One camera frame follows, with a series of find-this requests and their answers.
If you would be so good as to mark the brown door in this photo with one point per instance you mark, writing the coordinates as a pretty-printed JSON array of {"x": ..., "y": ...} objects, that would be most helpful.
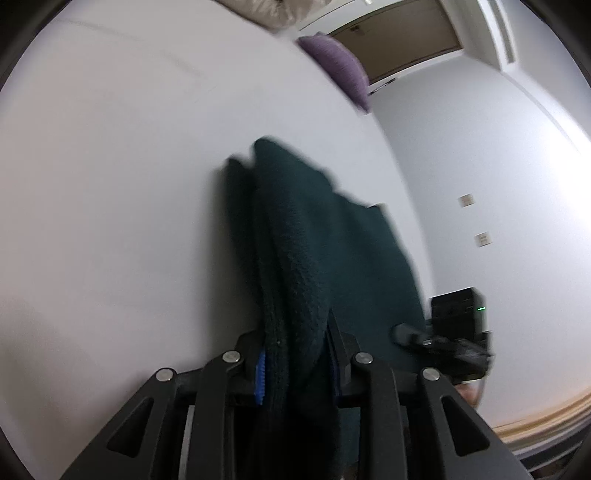
[{"x": 397, "y": 41}]

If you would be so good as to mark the dark green sweater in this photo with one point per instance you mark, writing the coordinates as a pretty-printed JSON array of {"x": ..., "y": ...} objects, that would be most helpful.
[{"x": 323, "y": 258}]

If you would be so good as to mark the purple pillow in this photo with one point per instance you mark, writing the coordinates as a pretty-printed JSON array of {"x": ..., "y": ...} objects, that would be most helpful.
[{"x": 341, "y": 69}]

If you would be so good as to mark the rolled beige duvet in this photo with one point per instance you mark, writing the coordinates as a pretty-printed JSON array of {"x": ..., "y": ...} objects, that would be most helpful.
[{"x": 268, "y": 9}]

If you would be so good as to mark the beige wall socket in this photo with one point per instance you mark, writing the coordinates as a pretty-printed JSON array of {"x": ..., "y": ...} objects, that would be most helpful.
[
  {"x": 482, "y": 238},
  {"x": 467, "y": 200}
]

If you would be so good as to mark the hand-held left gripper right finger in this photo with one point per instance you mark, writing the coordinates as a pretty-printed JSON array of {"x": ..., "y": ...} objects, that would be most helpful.
[{"x": 344, "y": 360}]

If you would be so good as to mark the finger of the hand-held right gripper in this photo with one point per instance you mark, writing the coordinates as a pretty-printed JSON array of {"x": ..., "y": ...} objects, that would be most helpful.
[{"x": 408, "y": 333}]

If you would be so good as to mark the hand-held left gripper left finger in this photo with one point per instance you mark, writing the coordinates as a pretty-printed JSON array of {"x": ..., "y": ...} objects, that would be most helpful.
[{"x": 260, "y": 378}]

